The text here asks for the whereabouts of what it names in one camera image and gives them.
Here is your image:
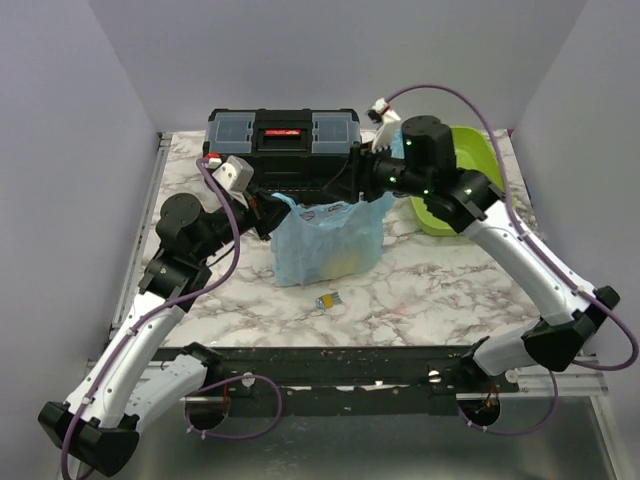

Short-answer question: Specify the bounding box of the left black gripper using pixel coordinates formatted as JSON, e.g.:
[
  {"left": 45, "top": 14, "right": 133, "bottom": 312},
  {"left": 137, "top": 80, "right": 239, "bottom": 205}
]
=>
[{"left": 194, "top": 181, "right": 301, "bottom": 262}]

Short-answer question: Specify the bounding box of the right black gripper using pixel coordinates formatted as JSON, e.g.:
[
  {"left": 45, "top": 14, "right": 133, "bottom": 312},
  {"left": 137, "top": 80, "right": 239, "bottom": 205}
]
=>
[{"left": 324, "top": 137, "right": 432, "bottom": 203}]

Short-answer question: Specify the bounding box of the blue plastic bag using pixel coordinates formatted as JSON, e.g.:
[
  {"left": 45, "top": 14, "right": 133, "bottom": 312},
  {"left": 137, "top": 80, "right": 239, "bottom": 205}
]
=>
[{"left": 271, "top": 193, "right": 395, "bottom": 287}]

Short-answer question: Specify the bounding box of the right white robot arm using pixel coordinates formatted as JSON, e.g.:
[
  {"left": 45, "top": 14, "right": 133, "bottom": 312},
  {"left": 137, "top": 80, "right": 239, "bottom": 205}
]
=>
[{"left": 325, "top": 116, "right": 620, "bottom": 392}]

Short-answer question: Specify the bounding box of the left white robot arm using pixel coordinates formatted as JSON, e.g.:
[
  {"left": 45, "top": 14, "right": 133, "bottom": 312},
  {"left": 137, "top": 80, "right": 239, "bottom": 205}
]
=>
[{"left": 38, "top": 191, "right": 290, "bottom": 477}]

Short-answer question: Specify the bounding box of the black plastic toolbox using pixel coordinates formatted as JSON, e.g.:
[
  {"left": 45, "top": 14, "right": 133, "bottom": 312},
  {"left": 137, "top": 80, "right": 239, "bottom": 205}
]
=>
[{"left": 202, "top": 109, "right": 361, "bottom": 205}]

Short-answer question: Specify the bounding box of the small yellow metal clip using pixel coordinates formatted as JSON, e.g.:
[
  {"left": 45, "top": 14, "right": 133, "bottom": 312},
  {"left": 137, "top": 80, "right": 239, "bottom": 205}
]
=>
[{"left": 315, "top": 292, "right": 342, "bottom": 310}]

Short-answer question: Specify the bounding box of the green plastic tray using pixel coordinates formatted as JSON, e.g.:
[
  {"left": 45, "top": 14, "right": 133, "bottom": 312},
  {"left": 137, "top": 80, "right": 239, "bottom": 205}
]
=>
[{"left": 410, "top": 126, "right": 504, "bottom": 237}]

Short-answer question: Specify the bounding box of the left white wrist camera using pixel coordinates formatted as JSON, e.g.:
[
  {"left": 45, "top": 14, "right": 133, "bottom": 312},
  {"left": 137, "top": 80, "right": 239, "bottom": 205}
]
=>
[{"left": 204, "top": 153, "right": 254, "bottom": 207}]

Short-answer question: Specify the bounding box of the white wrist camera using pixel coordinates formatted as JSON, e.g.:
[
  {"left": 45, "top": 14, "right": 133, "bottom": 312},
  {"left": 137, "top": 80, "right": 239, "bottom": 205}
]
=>
[
  {"left": 366, "top": 98, "right": 402, "bottom": 152},
  {"left": 204, "top": 153, "right": 254, "bottom": 207}
]

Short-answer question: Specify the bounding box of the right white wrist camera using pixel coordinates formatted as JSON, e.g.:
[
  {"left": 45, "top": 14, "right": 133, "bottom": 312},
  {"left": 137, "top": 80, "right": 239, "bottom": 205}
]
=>
[{"left": 366, "top": 98, "right": 402, "bottom": 152}]

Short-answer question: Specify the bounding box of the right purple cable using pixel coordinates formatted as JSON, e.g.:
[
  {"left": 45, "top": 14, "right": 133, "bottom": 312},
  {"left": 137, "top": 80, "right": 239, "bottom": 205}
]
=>
[{"left": 374, "top": 84, "right": 640, "bottom": 436}]

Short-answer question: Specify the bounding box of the purple cable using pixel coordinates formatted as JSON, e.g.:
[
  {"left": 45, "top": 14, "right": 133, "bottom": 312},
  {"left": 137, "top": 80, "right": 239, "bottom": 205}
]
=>
[
  {"left": 60, "top": 154, "right": 284, "bottom": 479},
  {"left": 374, "top": 84, "right": 640, "bottom": 436}
]

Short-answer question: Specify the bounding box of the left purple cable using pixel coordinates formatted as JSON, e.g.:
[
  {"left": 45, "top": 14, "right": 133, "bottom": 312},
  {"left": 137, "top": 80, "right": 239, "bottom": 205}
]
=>
[{"left": 60, "top": 154, "right": 284, "bottom": 479}]

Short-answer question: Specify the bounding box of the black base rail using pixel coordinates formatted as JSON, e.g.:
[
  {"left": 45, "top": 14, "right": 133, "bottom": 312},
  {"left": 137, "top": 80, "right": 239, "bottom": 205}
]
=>
[{"left": 149, "top": 344, "right": 556, "bottom": 419}]

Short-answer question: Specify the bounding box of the aluminium frame rail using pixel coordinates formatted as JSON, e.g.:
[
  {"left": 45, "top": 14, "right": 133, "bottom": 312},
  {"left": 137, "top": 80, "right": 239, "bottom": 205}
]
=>
[{"left": 54, "top": 132, "right": 609, "bottom": 480}]

